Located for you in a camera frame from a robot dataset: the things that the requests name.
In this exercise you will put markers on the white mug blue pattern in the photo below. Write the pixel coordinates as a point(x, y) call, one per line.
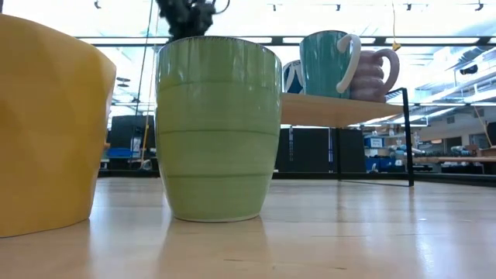
point(292, 77)

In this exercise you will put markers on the yellow faceted mug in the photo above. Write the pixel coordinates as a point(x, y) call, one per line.
point(46, 135)

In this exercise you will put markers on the lavender bubble-shaped mug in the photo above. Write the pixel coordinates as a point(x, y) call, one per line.
point(366, 83)

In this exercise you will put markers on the thin dark slanted pole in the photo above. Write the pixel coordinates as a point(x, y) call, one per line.
point(144, 58)

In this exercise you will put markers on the black panel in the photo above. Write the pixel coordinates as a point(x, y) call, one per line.
point(310, 151)

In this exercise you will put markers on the blue box white label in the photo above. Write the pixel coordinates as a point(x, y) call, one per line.
point(374, 142)

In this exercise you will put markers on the blue storage bin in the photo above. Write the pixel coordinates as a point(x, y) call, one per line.
point(381, 163)

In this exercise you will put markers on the black ceiling device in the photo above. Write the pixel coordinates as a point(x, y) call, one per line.
point(469, 70)

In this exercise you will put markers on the wooden workbench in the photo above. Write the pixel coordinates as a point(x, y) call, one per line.
point(453, 159)

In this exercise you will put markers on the wooden shelf black metal frame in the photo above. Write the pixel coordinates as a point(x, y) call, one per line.
point(329, 110)

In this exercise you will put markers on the black table edge rail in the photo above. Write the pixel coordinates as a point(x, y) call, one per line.
point(302, 175)

